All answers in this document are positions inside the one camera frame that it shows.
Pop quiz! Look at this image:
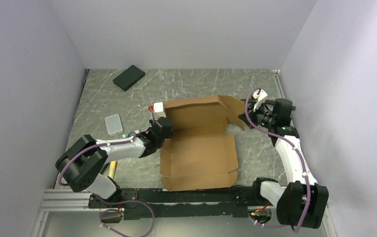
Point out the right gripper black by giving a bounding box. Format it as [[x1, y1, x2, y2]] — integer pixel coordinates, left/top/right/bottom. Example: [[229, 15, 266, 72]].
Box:
[[238, 101, 275, 129]]

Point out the brown cardboard box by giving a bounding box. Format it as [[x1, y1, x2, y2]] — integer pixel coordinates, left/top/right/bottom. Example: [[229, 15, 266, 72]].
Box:
[[160, 95, 245, 191]]

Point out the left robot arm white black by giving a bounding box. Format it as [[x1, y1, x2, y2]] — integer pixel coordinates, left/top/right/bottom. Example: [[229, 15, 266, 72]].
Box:
[[55, 117, 173, 207]]

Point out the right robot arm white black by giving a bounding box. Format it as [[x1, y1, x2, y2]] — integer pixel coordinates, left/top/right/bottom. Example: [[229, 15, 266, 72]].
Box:
[[239, 97, 329, 231]]

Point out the black flat box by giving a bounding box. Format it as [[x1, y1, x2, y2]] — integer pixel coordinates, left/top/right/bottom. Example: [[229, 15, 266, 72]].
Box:
[[113, 65, 146, 91]]

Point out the green white marker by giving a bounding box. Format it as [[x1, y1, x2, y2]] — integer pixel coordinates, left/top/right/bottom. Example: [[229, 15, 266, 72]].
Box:
[[122, 130, 140, 138]]

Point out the black foam tube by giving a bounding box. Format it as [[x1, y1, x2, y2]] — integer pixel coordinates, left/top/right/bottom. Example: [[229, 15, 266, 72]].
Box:
[[240, 98, 297, 111]]

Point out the clear plastic lid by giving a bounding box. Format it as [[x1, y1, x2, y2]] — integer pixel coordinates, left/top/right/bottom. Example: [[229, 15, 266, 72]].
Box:
[[105, 114, 123, 135]]

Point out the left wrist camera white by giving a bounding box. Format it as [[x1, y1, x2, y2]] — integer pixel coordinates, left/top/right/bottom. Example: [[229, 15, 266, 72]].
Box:
[[148, 102, 166, 120]]

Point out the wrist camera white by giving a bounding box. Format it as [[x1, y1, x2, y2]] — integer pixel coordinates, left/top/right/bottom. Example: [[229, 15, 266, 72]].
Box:
[[148, 102, 166, 120], [252, 89, 268, 112]]

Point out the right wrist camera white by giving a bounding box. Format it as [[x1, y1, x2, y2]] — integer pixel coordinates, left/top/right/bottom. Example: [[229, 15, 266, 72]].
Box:
[[252, 89, 268, 112]]

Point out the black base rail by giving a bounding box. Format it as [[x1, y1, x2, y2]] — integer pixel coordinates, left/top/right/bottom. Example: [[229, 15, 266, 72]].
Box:
[[88, 186, 267, 220]]

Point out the aluminium frame rail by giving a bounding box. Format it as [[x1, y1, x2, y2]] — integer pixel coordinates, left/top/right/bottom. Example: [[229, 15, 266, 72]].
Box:
[[40, 189, 90, 212]]

